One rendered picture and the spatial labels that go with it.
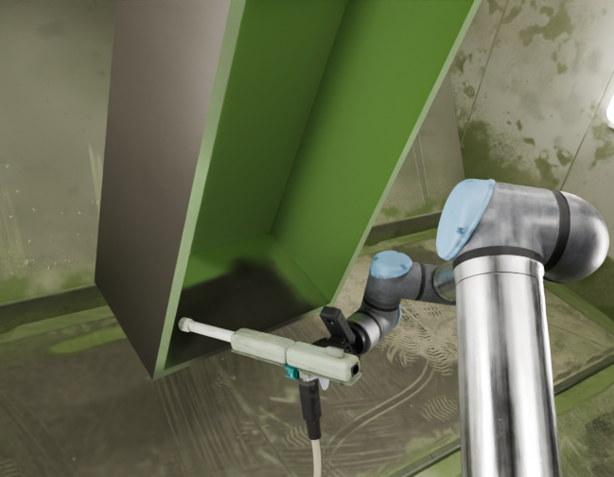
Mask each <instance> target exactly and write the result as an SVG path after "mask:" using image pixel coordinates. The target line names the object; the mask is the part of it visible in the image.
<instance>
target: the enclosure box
mask: <svg viewBox="0 0 614 477"><path fill-rule="evenodd" d="M481 1H482V0H116V4H115V17H114V40H113V53H112V64H111V76H110V89H109V101H108V113H107V125H106V137H105V150H104V162H103V174H102V186H101V198H100V210H99V223H98V235H97V247H96V270H95V283H96V285H97V287H98V289H99V290H100V292H101V294H102V295H103V297H104V299H105V301H106V302H107V304H108V306H109V307H110V309H111V311H112V312H113V314H114V316H115V318H116V320H117V322H118V323H119V324H120V326H121V327H122V329H123V331H124V332H125V334H126V336H127V337H128V339H129V341H130V343H131V344H132V347H133V348H134V350H135V352H136V353H137V355H138V357H139V358H140V360H141V362H142V364H144V366H145V368H146V369H147V371H148V373H149V375H150V377H151V378H152V380H157V379H159V378H161V377H163V376H166V375H168V374H171V373H173V372H175V371H178V370H180V369H183V368H185V367H188V366H189V365H191V364H194V363H196V362H200V361H203V360H205V359H207V358H210V357H212V356H215V355H217V354H219V353H221V352H223V351H226V350H228V349H231V348H232V345H231V342H227V341H223V340H221V339H217V338H213V337H210V336H206V335H203V334H200V333H196V332H193V331H189V332H186V331H182V330H180V329H179V322H180V320H181V319H182V318H184V317H185V318H189V319H192V320H193V321H194V322H197V323H201V324H205V325H209V326H212V327H219V328H223V329H226V330H230V331H234V332H236V331H238V330H239V329H241V328H248V329H252V330H256V331H260V332H264V333H270V332H272V331H275V330H277V329H278V328H281V327H285V326H287V325H290V324H292V323H294V322H297V321H299V320H302V319H304V318H307V317H308V316H310V315H313V314H315V313H318V312H320V311H322V309H323V307H324V306H327V307H333V306H334V305H335V303H336V300H337V298H338V296H339V294H340V292H341V290H342V287H343V285H344V283H345V281H346V279H347V277H348V276H349V274H350V272H351V270H352V267H353V265H354V263H355V261H356V259H357V257H358V255H359V253H360V250H361V248H362V246H363V244H364V242H365V241H366V239H367V236H368V234H369V232H370V230H371V228H372V226H373V224H374V222H375V220H376V218H377V215H378V213H379V211H380V209H381V207H382V206H383V203H384V201H385V199H386V197H387V195H388V193H389V191H390V189H391V187H392V185H393V183H394V181H395V178H396V176H397V174H398V172H399V170H400V168H401V166H402V164H403V162H404V160H405V158H406V156H407V154H408V152H409V150H410V148H411V146H412V143H413V141H414V139H415V137H416V135H417V133H418V131H419V129H420V127H421V125H422V123H423V121H424V119H425V117H426V115H427V113H428V111H429V109H430V105H431V104H432V102H433V100H434V98H435V96H436V94H437V92H438V90H439V88H440V86H441V84H442V82H443V80H444V78H445V76H446V74H447V71H448V69H449V67H450V65H451V63H452V61H453V59H454V57H455V55H456V53H457V51H458V49H459V47H460V45H461V43H462V41H463V38H464V36H465V34H466V32H467V30H468V28H469V26H470V24H471V22H472V20H473V18H474V16H475V14H476V12H477V10H478V7H479V5H480V3H481Z"/></svg>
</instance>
